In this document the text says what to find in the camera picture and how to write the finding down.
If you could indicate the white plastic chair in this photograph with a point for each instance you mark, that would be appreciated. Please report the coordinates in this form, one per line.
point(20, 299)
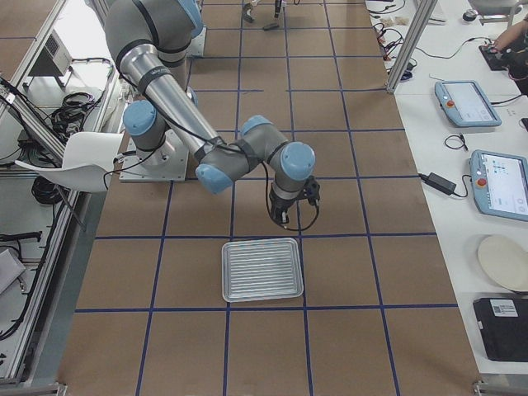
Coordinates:
point(88, 159)

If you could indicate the aluminium frame post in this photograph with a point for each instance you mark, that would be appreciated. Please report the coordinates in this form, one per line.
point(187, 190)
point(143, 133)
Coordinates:
point(415, 30)

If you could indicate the brown paper table cover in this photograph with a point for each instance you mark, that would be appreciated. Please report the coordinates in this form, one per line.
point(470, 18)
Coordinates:
point(378, 314)

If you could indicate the far blue teach pendant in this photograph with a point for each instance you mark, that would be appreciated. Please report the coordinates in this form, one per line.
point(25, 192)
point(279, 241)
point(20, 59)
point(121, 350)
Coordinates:
point(465, 104)

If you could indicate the blue teach pendant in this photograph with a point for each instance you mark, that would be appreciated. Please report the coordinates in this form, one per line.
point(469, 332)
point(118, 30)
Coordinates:
point(465, 104)
point(499, 184)

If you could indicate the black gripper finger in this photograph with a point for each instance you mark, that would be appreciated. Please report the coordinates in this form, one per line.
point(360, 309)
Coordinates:
point(278, 217)
point(285, 220)
point(278, 5)

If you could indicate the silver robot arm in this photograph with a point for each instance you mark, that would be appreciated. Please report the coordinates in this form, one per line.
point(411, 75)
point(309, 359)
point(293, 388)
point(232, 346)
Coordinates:
point(148, 41)

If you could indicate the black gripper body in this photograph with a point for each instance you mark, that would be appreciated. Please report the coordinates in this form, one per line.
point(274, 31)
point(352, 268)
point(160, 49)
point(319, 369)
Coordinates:
point(280, 205)

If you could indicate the olive green brake shoe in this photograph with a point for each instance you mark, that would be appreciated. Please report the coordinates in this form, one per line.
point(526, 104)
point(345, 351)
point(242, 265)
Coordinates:
point(247, 13)

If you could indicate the near blue teach pendant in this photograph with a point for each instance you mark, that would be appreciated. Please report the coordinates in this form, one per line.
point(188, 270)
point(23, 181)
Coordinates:
point(499, 184)

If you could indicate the silver ribbed metal tray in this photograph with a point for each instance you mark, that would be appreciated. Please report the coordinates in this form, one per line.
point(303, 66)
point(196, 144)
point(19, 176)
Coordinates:
point(261, 269)

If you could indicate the black tablet case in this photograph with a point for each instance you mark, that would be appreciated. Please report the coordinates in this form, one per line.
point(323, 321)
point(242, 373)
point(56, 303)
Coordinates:
point(502, 323)

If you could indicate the black power adapter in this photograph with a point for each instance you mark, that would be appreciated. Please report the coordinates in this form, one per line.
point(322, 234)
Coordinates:
point(438, 183)

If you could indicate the beige round plate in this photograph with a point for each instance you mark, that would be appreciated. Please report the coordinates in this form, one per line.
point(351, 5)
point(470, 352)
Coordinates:
point(505, 262)

